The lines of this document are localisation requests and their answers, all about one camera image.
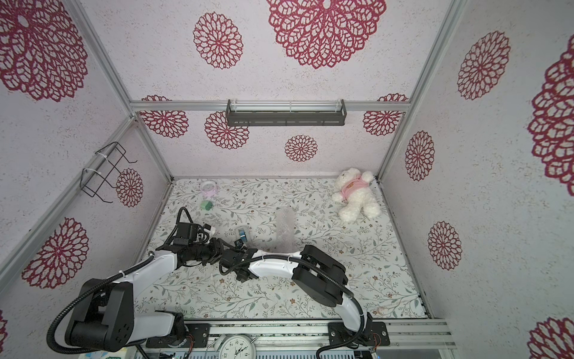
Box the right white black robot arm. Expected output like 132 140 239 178
219 245 368 334

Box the black wall shelf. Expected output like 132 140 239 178
224 100 348 127

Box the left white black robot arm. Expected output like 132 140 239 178
64 223 222 353

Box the black wire wall rack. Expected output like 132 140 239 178
79 142 138 204

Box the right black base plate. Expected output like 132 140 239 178
326 321 391 347

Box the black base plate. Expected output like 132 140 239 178
326 321 391 347
145 323 210 349

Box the pink tape roll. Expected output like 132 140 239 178
200 180 218 198

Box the small green cube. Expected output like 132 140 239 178
200 200 213 211

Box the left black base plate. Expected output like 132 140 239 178
145 323 210 349

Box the white analog clock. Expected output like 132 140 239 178
218 335 257 359

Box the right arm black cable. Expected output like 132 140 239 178
218 253 366 359

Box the white teddy bear pink shirt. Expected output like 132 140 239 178
331 168 382 223

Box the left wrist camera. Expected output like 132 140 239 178
202 224 216 237

